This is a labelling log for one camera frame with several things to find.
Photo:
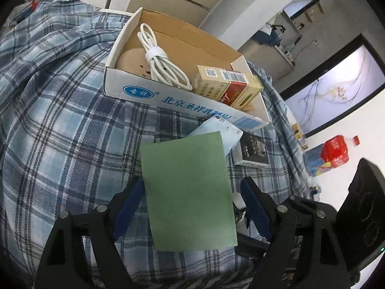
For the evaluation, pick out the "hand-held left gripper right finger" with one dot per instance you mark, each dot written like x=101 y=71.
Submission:
x=257 y=207

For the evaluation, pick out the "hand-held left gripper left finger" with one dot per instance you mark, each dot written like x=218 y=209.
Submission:
x=129 y=204

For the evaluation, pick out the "green card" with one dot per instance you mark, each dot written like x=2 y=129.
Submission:
x=186 y=192

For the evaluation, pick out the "cardboard box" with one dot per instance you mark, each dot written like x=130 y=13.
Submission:
x=186 y=102

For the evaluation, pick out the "red and tan cigarette pack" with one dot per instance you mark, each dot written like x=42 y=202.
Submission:
x=234 y=91

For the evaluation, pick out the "tan round perforated pad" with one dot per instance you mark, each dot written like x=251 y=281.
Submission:
x=129 y=61

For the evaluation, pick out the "black cigarette box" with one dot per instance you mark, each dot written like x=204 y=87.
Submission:
x=254 y=149

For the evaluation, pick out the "red drink bottle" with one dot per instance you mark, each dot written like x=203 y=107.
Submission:
x=334 y=150

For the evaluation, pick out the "white tissue pack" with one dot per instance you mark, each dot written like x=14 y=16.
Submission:
x=229 y=132

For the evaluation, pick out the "gold cigarette pack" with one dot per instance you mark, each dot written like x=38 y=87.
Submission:
x=297 y=132

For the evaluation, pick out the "blue plaid cloth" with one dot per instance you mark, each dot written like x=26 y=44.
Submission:
x=60 y=126

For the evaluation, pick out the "dark clothes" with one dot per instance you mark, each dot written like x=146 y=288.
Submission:
x=266 y=37

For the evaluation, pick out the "red bag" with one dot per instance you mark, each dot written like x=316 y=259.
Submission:
x=34 y=5

